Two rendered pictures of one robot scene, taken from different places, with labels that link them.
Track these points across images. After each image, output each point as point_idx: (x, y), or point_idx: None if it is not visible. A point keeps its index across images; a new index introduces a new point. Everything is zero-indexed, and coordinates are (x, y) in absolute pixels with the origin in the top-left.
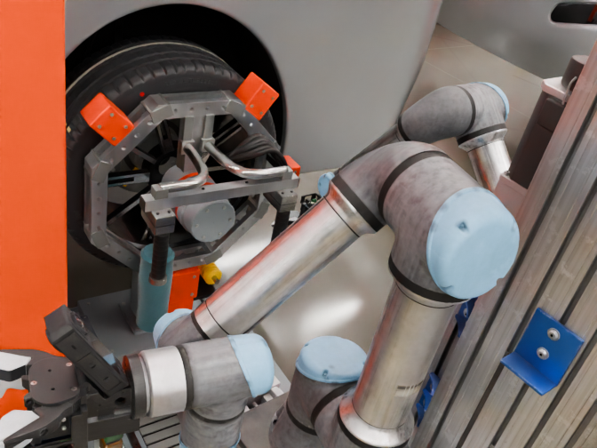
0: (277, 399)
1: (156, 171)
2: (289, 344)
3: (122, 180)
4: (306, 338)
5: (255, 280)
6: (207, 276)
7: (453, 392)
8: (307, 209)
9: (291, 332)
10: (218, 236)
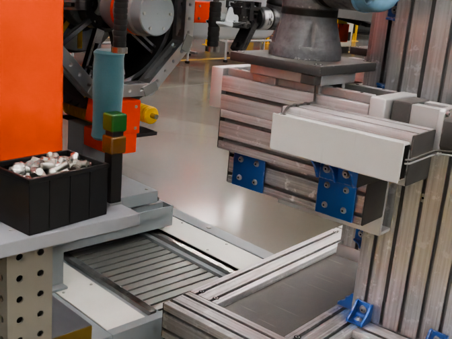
0: (266, 50)
1: (90, 7)
2: (220, 228)
3: (64, 5)
4: (236, 224)
5: None
6: (146, 112)
7: None
8: (233, 9)
9: (220, 222)
10: (162, 31)
